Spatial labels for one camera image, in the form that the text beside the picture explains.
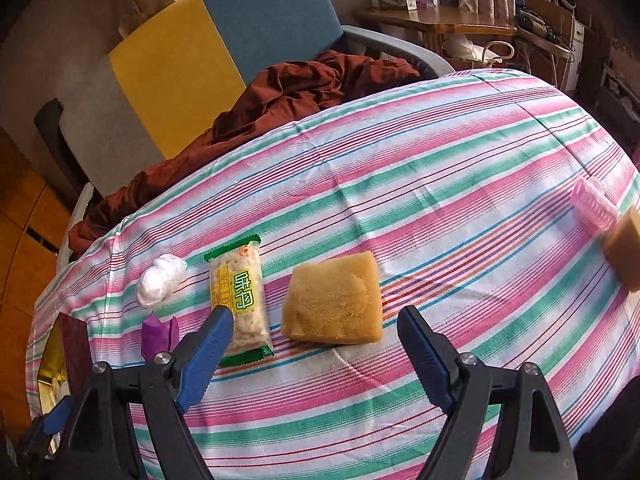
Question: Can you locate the maroon gift box gold inside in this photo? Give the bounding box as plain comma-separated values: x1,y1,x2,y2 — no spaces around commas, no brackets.
37,312,91,416

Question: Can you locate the white candy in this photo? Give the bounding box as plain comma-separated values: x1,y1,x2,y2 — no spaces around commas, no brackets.
137,254,188,308

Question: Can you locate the maroon cloth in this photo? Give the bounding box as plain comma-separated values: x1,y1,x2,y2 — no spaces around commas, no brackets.
67,50,436,261

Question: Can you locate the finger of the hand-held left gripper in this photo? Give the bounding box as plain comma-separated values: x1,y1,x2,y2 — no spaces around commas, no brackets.
30,395,76,441

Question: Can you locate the wooden desk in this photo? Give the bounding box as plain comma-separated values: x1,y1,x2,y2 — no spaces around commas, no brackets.
352,5,518,56

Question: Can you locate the wooden wardrobe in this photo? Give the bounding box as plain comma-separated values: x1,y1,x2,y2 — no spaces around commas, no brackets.
0,125,76,436

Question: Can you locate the green cracker packet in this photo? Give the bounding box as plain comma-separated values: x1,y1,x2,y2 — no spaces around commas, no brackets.
204,234,276,367

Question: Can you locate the dark cloth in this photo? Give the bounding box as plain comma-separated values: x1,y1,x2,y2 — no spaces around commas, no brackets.
575,395,640,480

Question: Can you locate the tan sponge block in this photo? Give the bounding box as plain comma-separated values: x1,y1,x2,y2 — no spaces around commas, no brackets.
602,205,640,293

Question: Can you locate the cluttered shelf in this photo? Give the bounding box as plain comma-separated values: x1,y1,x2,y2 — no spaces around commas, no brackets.
515,0,640,161

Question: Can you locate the large yellow sponge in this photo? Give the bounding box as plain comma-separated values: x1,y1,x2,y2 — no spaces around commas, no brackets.
280,251,385,346

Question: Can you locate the pink hair roller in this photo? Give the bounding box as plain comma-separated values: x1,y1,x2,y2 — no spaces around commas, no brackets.
570,177,621,233

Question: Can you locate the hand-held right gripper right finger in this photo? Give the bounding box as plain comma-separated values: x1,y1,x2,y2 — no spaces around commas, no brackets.
397,305,578,480

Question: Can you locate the pink green striped sheet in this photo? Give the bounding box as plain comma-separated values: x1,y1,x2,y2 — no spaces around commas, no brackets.
25,67,640,480

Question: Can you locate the grey yellow blue armchair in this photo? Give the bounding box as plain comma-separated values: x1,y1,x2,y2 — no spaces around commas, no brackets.
34,0,456,201

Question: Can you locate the white bag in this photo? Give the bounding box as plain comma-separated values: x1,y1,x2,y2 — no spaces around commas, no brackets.
442,35,516,68

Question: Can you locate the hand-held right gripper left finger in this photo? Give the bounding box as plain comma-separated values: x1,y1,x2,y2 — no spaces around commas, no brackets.
60,305,236,480

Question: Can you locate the purple candy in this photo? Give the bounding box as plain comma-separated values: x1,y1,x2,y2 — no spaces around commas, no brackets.
141,314,181,361

